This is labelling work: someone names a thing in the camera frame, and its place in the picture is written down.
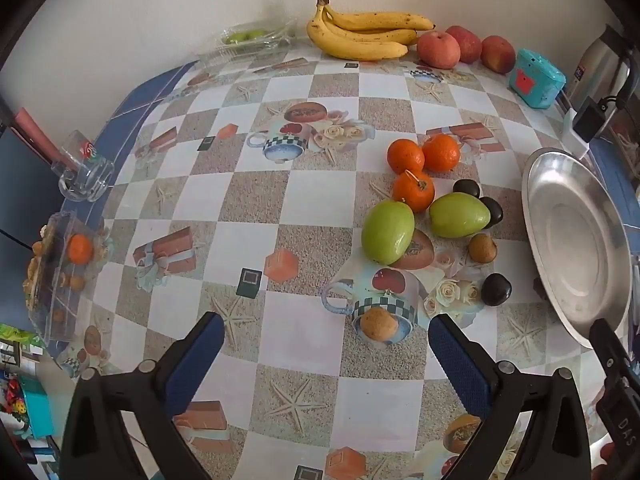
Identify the green packet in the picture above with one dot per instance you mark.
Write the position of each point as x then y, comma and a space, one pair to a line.
17, 337

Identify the orange tangerine with stem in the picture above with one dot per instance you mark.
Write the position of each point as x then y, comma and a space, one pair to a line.
414, 192

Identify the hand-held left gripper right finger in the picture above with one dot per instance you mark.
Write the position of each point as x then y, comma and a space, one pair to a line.
457, 360

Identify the white charger block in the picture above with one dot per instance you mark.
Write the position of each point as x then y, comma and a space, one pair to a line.
572, 137

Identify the teal box with red label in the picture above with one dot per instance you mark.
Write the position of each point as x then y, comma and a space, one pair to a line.
536, 79

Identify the clear glass mug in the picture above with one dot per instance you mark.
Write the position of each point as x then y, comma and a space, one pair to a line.
82, 170

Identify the red apple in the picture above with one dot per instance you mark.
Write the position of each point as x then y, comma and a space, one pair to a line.
499, 54
439, 50
470, 42

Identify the clear plastic tray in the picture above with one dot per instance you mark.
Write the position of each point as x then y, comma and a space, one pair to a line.
240, 52

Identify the printed checkered tablecloth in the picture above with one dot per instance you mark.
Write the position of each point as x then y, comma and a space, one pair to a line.
310, 210

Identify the black power adapter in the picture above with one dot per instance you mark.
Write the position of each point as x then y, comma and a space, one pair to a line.
591, 119

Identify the teal storage bin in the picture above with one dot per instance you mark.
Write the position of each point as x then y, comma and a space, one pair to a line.
40, 410

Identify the tangerine inside plastic container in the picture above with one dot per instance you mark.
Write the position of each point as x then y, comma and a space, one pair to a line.
80, 250

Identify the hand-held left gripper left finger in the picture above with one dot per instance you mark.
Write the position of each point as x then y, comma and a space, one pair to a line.
195, 355

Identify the dark plum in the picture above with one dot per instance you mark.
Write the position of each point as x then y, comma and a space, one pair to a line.
496, 290
467, 188
492, 212

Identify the yellow banana bunch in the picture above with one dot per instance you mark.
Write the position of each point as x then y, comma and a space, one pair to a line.
360, 45

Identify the dark blue panel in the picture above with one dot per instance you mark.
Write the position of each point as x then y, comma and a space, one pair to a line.
25, 200

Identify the pink rod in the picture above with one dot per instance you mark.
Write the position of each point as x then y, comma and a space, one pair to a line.
37, 135

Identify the small green fruit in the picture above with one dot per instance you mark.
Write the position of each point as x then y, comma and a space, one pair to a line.
255, 35
235, 38

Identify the clear plastic fruit container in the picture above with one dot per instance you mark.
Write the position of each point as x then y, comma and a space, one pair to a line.
55, 305

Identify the silver thermos jug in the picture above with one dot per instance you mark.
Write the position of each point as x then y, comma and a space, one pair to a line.
597, 65

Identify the large green mango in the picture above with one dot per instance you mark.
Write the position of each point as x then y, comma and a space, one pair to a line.
387, 232

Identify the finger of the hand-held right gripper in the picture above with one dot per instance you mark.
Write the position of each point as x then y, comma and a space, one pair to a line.
607, 345

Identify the round metal plate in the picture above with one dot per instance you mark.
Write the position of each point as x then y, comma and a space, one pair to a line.
575, 245

